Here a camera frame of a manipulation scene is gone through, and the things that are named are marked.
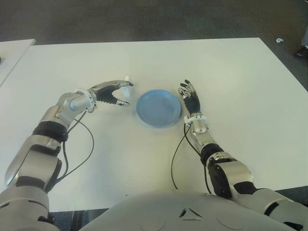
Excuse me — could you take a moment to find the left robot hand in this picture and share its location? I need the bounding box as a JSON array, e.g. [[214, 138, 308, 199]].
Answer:
[[88, 79, 134, 108]]

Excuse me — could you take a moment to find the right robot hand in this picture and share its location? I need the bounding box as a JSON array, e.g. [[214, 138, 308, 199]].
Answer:
[[177, 79, 202, 117]]

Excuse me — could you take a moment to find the blue plate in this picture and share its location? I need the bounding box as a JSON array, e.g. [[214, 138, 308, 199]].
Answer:
[[136, 89, 183, 128]]

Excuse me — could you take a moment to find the white side table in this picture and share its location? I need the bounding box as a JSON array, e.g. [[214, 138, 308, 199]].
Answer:
[[0, 38, 36, 85]]

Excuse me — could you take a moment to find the grey robot torso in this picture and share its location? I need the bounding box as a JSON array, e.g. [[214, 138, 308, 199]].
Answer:
[[81, 189, 296, 231]]

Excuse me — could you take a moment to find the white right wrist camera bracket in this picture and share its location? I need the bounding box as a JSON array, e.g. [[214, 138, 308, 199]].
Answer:
[[184, 115, 208, 126]]

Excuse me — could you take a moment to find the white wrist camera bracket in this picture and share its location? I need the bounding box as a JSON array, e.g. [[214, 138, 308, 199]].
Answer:
[[74, 88, 97, 112], [184, 115, 208, 126]]

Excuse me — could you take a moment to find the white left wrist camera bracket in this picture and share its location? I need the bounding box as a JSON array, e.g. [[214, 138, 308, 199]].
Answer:
[[74, 88, 97, 112]]

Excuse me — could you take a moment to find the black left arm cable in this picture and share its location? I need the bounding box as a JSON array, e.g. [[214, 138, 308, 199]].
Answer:
[[48, 110, 94, 191]]

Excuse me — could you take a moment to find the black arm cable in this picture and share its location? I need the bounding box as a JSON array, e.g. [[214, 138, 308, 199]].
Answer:
[[170, 124, 214, 194], [48, 110, 94, 191]]

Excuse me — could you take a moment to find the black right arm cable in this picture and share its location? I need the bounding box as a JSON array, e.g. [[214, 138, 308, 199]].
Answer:
[[170, 124, 214, 194]]

